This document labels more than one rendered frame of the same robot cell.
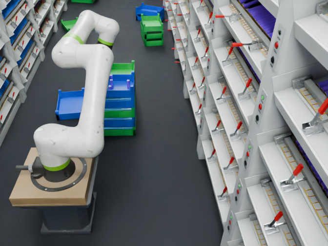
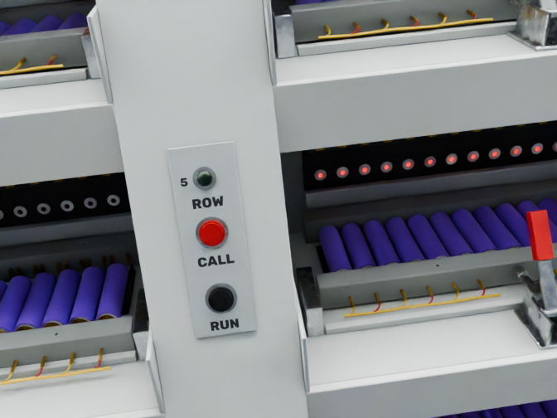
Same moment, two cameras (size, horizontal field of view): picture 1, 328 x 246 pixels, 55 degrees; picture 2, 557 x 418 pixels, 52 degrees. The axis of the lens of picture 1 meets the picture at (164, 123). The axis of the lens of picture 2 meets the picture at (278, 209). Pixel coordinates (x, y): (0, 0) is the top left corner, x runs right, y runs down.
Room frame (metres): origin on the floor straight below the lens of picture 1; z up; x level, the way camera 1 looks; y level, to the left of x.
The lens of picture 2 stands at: (0.73, 0.04, 1.17)
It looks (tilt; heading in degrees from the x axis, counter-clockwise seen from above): 12 degrees down; 272
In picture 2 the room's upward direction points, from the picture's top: 6 degrees counter-clockwise
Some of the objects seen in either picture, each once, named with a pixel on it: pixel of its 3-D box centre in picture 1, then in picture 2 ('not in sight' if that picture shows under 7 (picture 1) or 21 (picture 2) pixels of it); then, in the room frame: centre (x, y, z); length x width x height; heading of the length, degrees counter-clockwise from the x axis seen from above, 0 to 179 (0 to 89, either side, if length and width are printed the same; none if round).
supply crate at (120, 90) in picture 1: (111, 83); not in sight; (1.75, 0.35, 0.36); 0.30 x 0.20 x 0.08; 94
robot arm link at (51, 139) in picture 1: (55, 146); not in sight; (1.01, 0.47, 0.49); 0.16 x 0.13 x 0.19; 87
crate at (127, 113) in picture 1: (112, 104); not in sight; (1.75, 0.35, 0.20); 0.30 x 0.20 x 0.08; 94
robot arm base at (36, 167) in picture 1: (46, 165); not in sight; (1.01, 0.54, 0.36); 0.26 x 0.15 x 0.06; 91
